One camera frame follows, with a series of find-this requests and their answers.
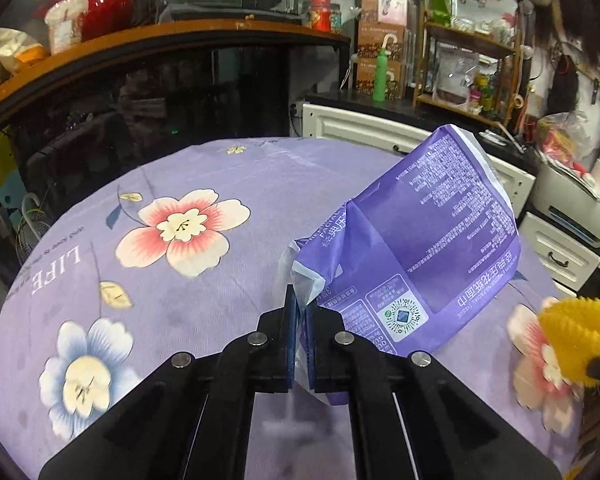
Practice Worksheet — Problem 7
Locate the red plastic bag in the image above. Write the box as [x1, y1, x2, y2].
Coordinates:
[535, 112, 593, 171]

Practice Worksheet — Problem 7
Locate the black hanging bag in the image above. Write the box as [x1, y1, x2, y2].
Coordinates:
[552, 57, 581, 113]

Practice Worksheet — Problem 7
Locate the wooden rack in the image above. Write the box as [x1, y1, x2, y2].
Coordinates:
[412, 2, 523, 126]

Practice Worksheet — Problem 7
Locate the green bag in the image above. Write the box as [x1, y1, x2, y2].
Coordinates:
[427, 0, 456, 28]

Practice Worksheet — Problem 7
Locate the yellow foam fruit net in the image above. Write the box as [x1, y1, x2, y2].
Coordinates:
[537, 296, 600, 387]

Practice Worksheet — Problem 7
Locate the purple tissue packet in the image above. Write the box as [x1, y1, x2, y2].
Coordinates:
[275, 124, 523, 406]

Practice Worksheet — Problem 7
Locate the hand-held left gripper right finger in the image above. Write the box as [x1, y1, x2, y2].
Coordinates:
[304, 305, 563, 480]

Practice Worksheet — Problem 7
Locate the yellow snack bag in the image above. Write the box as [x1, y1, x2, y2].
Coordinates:
[0, 25, 51, 73]

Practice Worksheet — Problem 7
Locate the brown printed box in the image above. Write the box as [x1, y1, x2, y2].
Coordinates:
[357, 22, 411, 61]
[357, 0, 411, 28]
[355, 57, 408, 96]

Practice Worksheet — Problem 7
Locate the red tin jar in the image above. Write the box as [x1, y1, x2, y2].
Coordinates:
[307, 0, 342, 33]

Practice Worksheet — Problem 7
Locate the wooden top display counter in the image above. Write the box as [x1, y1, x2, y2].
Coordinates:
[0, 19, 353, 171]

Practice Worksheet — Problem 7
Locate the green bottle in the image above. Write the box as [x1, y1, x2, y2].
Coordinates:
[372, 49, 392, 102]

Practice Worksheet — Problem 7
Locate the clear packet with dark contents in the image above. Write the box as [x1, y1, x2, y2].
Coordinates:
[432, 55, 481, 106]

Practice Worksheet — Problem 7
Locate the labelled plastic cup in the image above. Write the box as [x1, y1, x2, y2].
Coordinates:
[44, 0, 90, 56]

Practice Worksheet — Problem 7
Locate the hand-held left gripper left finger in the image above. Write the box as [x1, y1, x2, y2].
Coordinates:
[37, 284, 301, 480]

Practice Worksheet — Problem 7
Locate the white printer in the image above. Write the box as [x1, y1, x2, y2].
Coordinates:
[532, 160, 600, 248]

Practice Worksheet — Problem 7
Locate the white drawer cabinet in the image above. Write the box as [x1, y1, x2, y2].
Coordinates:
[517, 210, 600, 291]

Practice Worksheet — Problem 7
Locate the red vase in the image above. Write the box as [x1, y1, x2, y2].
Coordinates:
[80, 0, 133, 42]

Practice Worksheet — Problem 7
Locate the purple floral tablecloth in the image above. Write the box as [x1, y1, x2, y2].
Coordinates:
[0, 135, 581, 480]

